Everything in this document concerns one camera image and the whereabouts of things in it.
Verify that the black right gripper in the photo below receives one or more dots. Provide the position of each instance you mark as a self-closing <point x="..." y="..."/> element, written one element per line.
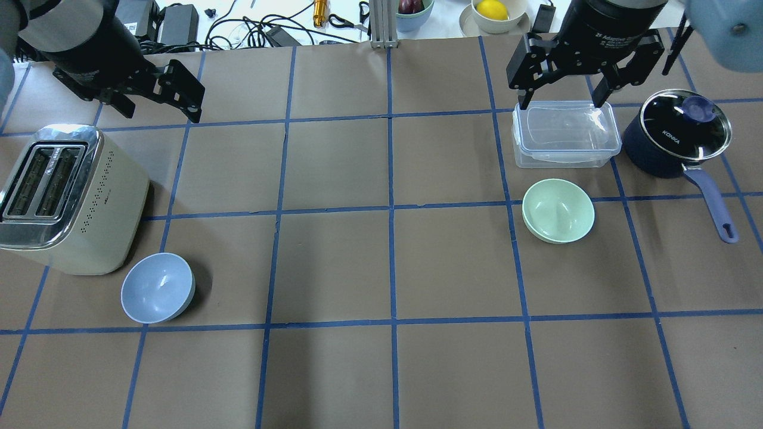
<point x="603" y="27"/>

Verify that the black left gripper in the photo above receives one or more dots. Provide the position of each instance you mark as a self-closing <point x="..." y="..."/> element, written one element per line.
<point x="90" y="49"/>

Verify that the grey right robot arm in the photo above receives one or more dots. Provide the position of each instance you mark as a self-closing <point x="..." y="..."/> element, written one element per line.
<point x="730" y="29"/>

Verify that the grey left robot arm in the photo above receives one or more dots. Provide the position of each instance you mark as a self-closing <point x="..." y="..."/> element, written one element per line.
<point x="14" y="18"/>

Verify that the beige bowl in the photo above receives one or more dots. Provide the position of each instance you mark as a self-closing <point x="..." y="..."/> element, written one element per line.
<point x="515" y="8"/>

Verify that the green bowl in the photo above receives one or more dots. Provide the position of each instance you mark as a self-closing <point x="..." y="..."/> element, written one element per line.
<point x="557" y="211"/>

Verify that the light blue fruit bowl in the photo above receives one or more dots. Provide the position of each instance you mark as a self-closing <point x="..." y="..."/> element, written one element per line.
<point x="409" y="23"/>

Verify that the small black power brick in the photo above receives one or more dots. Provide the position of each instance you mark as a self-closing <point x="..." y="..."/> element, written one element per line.
<point x="544" y="18"/>

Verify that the black power adapter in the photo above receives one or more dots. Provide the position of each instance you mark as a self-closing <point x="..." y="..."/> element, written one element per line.
<point x="179" y="25"/>
<point x="141" y="18"/>

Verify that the clear plastic food container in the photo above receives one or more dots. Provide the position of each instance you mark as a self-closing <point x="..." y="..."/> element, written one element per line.
<point x="564" y="134"/>

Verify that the yellow lemon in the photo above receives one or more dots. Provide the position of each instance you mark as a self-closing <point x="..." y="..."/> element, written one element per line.
<point x="493" y="10"/>

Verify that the dark blue lidded saucepan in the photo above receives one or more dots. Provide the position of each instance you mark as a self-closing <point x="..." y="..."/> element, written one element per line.
<point x="673" y="134"/>

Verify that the beige plate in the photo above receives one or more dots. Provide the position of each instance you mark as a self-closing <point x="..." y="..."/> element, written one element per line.
<point x="468" y="26"/>

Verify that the cream two-slot toaster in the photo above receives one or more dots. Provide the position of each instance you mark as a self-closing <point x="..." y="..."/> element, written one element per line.
<point x="73" y="201"/>

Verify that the dark red fruit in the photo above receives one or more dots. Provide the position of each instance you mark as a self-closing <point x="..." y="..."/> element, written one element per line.
<point x="409" y="7"/>

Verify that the orange handled tool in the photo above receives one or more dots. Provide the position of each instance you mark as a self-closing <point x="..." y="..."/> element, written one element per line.
<point x="320" y="15"/>

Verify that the aluminium frame post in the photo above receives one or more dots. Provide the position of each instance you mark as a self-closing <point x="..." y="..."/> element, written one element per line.
<point x="383" y="24"/>

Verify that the black handled scissors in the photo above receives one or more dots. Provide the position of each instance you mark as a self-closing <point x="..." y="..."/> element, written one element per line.
<point x="364" y="14"/>

